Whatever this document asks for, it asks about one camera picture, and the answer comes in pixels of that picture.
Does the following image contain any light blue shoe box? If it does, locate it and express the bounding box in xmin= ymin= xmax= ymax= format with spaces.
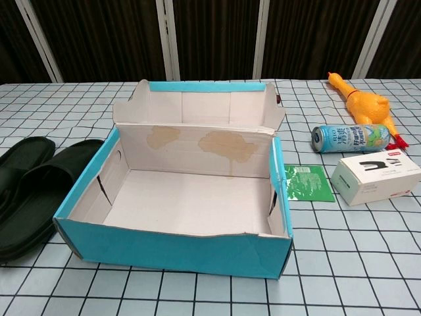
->
xmin=52 ymin=78 xmax=294 ymax=280

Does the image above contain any small white product box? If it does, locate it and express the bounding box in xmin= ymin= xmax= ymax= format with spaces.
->
xmin=330 ymin=147 xmax=421 ymax=207

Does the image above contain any black rubber slipper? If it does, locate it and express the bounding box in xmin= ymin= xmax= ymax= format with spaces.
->
xmin=0 ymin=139 xmax=107 ymax=264
xmin=0 ymin=136 xmax=57 ymax=215

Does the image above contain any green foil packet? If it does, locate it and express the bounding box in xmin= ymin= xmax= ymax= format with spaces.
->
xmin=283 ymin=163 xmax=336 ymax=203

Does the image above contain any blue checkered tablecloth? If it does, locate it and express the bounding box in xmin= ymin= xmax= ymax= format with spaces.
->
xmin=0 ymin=78 xmax=421 ymax=316

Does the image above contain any yellow rubber chicken toy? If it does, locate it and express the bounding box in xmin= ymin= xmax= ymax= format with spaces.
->
xmin=326 ymin=71 xmax=409 ymax=151

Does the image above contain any white metal frame post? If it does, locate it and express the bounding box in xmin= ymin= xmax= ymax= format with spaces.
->
xmin=14 ymin=0 xmax=63 ymax=83
xmin=156 ymin=0 xmax=181 ymax=81
xmin=351 ymin=0 xmax=391 ymax=79
xmin=252 ymin=0 xmax=271 ymax=80

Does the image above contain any black curtain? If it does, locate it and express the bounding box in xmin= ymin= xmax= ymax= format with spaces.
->
xmin=0 ymin=0 xmax=421 ymax=85

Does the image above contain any blue green drink can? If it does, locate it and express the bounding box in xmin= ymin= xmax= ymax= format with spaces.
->
xmin=310 ymin=124 xmax=392 ymax=154

